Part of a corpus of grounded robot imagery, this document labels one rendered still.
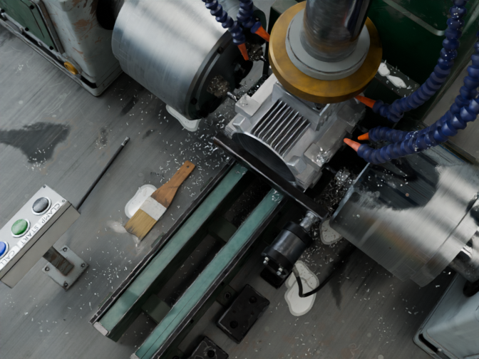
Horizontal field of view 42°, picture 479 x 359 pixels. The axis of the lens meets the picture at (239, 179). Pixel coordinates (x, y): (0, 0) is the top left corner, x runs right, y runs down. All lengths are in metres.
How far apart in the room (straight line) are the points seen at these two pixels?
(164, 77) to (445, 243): 0.56
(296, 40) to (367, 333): 0.64
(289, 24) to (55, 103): 0.68
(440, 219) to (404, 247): 0.08
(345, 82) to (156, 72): 0.36
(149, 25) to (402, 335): 0.79
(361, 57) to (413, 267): 0.35
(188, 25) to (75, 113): 0.45
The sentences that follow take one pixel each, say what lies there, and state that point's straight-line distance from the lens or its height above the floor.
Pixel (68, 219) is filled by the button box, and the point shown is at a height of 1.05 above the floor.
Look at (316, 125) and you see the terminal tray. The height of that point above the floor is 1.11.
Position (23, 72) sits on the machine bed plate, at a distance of 1.56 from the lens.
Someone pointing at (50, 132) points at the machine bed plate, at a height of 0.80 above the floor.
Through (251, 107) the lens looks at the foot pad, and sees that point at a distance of 1.15.
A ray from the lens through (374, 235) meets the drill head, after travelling 1.07.
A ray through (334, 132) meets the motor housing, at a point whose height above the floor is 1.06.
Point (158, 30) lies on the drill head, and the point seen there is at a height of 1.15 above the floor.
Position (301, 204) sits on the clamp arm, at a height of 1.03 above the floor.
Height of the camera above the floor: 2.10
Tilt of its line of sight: 70 degrees down
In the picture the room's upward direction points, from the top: 5 degrees clockwise
